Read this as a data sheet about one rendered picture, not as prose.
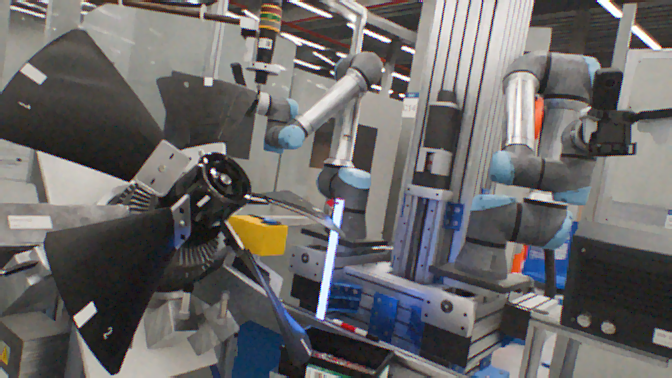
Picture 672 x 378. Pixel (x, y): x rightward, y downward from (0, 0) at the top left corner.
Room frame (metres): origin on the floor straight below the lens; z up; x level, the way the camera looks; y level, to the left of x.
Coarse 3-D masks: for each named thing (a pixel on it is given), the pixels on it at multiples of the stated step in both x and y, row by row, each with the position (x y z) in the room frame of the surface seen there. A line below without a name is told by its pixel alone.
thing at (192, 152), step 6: (210, 144) 0.98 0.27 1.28; (216, 144) 0.98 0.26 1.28; (222, 144) 0.98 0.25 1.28; (186, 150) 0.98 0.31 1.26; (192, 150) 0.98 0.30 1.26; (198, 150) 0.98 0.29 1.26; (204, 150) 0.97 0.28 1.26; (210, 150) 0.97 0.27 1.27; (216, 150) 0.97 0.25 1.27; (222, 150) 0.97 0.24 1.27; (192, 156) 0.96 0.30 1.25; (198, 156) 0.96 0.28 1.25; (192, 162) 0.95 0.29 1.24; (186, 168) 0.94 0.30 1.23
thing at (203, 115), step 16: (160, 80) 1.10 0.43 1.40; (176, 80) 1.11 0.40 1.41; (192, 80) 1.12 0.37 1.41; (160, 96) 1.07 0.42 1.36; (176, 96) 1.07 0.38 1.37; (192, 96) 1.08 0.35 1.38; (208, 96) 1.08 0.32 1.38; (224, 96) 1.10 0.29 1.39; (240, 96) 1.12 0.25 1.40; (176, 112) 1.04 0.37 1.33; (192, 112) 1.04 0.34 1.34; (208, 112) 1.04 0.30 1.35; (224, 112) 1.05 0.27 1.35; (240, 112) 1.07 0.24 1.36; (176, 128) 1.01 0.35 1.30; (192, 128) 1.01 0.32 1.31; (208, 128) 1.01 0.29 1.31; (224, 128) 1.01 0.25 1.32; (176, 144) 0.99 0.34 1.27; (192, 144) 0.98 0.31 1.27
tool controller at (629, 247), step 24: (576, 240) 0.89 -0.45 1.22; (600, 240) 0.86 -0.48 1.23; (624, 240) 0.86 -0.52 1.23; (648, 240) 0.86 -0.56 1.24; (576, 264) 0.89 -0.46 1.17; (600, 264) 0.86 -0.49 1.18; (624, 264) 0.84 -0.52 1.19; (648, 264) 0.82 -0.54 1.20; (576, 288) 0.90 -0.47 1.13; (600, 288) 0.87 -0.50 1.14; (624, 288) 0.85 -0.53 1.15; (648, 288) 0.82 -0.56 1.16; (576, 312) 0.90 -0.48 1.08; (600, 312) 0.88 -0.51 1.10; (624, 312) 0.85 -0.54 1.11; (648, 312) 0.83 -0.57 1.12; (600, 336) 0.89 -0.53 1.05; (624, 336) 0.86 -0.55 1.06; (648, 336) 0.84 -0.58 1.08
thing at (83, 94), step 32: (32, 64) 0.76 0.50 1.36; (64, 64) 0.79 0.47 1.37; (96, 64) 0.82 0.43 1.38; (0, 96) 0.73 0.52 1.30; (32, 96) 0.75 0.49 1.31; (64, 96) 0.78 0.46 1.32; (96, 96) 0.80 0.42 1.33; (128, 96) 0.83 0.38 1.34; (0, 128) 0.73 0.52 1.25; (32, 128) 0.75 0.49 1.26; (64, 128) 0.78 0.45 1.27; (96, 128) 0.80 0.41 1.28; (128, 128) 0.83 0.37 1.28; (96, 160) 0.81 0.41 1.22; (128, 160) 0.83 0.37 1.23
